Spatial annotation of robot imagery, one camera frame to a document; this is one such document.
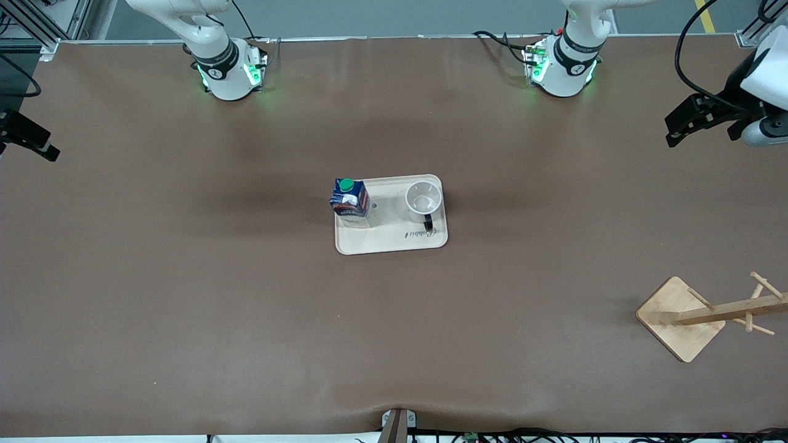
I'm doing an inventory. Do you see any white cup black handle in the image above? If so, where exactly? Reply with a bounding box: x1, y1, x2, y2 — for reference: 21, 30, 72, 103
404, 180, 444, 233

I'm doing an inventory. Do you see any blue milk carton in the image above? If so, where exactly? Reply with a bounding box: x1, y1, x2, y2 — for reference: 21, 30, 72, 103
329, 178, 374, 229

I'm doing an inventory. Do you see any cream tray with rabbit print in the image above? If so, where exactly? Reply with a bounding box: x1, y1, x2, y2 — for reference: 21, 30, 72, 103
334, 174, 449, 256

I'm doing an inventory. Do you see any wooden mug tree stand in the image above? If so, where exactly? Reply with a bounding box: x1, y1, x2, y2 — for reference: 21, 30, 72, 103
635, 271, 788, 363

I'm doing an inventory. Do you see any aluminium frame corner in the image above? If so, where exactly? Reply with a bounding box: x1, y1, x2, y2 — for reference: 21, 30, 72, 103
736, 18, 788, 50

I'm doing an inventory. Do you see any aluminium frame strut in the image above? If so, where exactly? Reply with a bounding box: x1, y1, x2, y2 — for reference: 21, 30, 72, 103
0, 0, 93, 59

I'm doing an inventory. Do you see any black base cable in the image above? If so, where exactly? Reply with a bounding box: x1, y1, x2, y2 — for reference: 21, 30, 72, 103
473, 30, 536, 65
231, 0, 271, 44

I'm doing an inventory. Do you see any post with metal bracket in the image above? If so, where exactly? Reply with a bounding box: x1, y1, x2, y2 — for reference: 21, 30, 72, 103
380, 407, 417, 443

